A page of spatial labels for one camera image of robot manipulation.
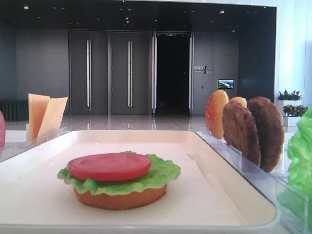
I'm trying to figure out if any brown meat patty front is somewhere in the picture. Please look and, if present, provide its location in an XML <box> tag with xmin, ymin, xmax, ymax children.
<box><xmin>222</xmin><ymin>101</ymin><xmax>261</xmax><ymax>166</ymax></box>

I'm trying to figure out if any brown meat patty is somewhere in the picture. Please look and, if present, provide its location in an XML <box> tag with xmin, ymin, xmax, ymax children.
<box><xmin>247</xmin><ymin>97</ymin><xmax>285</xmax><ymax>172</ymax></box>
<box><xmin>222</xmin><ymin>101</ymin><xmax>261</xmax><ymax>166</ymax></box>

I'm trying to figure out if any green lettuce leaf on bun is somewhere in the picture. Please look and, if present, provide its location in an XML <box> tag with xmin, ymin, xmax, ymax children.
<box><xmin>57</xmin><ymin>154</ymin><xmax>181</xmax><ymax>195</ymax></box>

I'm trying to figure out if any yellow cheese slice right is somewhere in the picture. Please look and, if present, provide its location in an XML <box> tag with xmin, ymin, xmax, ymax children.
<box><xmin>38</xmin><ymin>97</ymin><xmax>68</xmax><ymax>137</ymax></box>

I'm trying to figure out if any yellow cheese slice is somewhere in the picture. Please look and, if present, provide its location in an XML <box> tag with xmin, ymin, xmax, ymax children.
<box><xmin>38</xmin><ymin>97</ymin><xmax>68</xmax><ymax>137</ymax></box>
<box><xmin>28</xmin><ymin>94</ymin><xmax>50</xmax><ymax>140</ymax></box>

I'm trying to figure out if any brown meat patty rear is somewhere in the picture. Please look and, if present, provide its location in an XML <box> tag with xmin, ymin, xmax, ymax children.
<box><xmin>247</xmin><ymin>97</ymin><xmax>285</xmax><ymax>172</ymax></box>

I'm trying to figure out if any yellow cheese slice left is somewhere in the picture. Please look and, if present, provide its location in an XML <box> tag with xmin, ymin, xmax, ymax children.
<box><xmin>28</xmin><ymin>94</ymin><xmax>50</xmax><ymax>140</ymax></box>

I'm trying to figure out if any red tomato slice in rack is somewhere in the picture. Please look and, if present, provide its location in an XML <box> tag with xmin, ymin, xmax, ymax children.
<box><xmin>0</xmin><ymin>111</ymin><xmax>6</xmax><ymax>148</ymax></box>

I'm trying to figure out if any green lettuce leaf in rack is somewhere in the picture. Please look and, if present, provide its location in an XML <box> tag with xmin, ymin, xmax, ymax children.
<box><xmin>281</xmin><ymin>108</ymin><xmax>312</xmax><ymax>218</ymax></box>

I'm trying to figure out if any top bun with sesame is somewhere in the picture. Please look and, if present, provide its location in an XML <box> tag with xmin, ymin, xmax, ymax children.
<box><xmin>205</xmin><ymin>90</ymin><xmax>229</xmax><ymax>139</ymax></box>

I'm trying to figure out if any dark door middle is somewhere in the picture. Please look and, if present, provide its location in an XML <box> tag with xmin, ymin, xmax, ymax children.
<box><xmin>111</xmin><ymin>32</ymin><xmax>149</xmax><ymax>115</ymax></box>

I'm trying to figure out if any bottom bun slice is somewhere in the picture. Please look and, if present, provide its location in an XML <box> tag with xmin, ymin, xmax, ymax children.
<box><xmin>74</xmin><ymin>185</ymin><xmax>167</xmax><ymax>210</ymax></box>

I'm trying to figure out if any plain bun slice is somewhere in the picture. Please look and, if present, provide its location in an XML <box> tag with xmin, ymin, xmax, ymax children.
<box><xmin>229</xmin><ymin>97</ymin><xmax>247</xmax><ymax>108</ymax></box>

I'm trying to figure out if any dark double door left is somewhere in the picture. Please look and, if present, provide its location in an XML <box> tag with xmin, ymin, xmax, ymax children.
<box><xmin>69</xmin><ymin>31</ymin><xmax>108</xmax><ymax>115</ymax></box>

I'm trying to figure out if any white plastic tray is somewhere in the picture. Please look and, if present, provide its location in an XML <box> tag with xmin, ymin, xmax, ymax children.
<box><xmin>0</xmin><ymin>130</ymin><xmax>281</xmax><ymax>234</ymax></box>

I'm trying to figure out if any potted plant lower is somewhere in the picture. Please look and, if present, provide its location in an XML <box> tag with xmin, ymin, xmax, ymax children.
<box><xmin>283</xmin><ymin>105</ymin><xmax>308</xmax><ymax>127</ymax></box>

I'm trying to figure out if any potted plant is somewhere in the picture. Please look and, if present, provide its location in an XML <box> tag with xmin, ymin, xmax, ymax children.
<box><xmin>277</xmin><ymin>90</ymin><xmax>303</xmax><ymax>115</ymax></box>
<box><xmin>283</xmin><ymin>105</ymin><xmax>308</xmax><ymax>127</ymax></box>

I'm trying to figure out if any potted plant upper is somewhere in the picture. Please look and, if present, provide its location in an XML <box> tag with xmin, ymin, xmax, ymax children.
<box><xmin>277</xmin><ymin>90</ymin><xmax>303</xmax><ymax>115</ymax></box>

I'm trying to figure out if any green skirted table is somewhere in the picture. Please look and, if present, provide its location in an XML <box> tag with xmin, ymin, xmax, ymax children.
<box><xmin>1</xmin><ymin>100</ymin><xmax>29</xmax><ymax>121</ymax></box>

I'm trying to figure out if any clear acrylic rack left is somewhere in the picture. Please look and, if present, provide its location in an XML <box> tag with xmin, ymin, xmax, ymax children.
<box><xmin>0</xmin><ymin>124</ymin><xmax>67</xmax><ymax>162</ymax></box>

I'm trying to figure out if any clear acrylic rack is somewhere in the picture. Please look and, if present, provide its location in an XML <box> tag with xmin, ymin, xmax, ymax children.
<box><xmin>198</xmin><ymin>128</ymin><xmax>312</xmax><ymax>234</ymax></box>
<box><xmin>0</xmin><ymin>124</ymin><xmax>67</xmax><ymax>162</ymax></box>

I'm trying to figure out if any clear acrylic rack right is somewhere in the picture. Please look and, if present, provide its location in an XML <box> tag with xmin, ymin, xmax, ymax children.
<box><xmin>198</xmin><ymin>128</ymin><xmax>312</xmax><ymax>234</ymax></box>

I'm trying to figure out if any small wall display screen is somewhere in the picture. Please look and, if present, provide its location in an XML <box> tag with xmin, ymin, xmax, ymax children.
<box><xmin>217</xmin><ymin>79</ymin><xmax>234</xmax><ymax>89</ymax></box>

